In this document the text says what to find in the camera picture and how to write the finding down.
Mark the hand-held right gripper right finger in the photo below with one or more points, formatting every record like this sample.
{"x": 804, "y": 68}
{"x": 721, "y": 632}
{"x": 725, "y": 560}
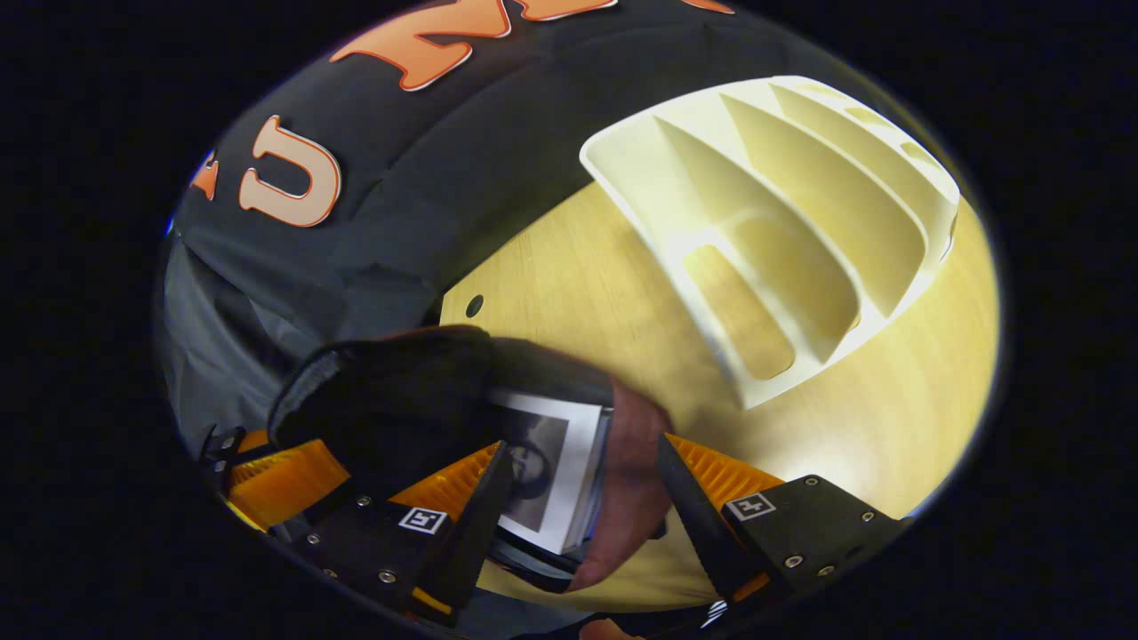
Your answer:
{"x": 698, "y": 524}

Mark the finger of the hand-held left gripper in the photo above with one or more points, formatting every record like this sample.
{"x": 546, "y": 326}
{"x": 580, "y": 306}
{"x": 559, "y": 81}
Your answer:
{"x": 284, "y": 484}
{"x": 222, "y": 444}

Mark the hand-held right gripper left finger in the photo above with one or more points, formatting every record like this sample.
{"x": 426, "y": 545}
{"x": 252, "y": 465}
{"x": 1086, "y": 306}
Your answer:
{"x": 476, "y": 533}

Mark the grey portrait book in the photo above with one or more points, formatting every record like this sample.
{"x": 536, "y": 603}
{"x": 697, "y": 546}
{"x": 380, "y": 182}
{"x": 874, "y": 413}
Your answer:
{"x": 569, "y": 444}

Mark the maroon schoolbag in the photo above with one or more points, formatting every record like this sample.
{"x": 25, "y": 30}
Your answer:
{"x": 400, "y": 400}

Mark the white plastic bookshelf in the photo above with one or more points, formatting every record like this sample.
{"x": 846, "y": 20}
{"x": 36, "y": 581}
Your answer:
{"x": 800, "y": 222}

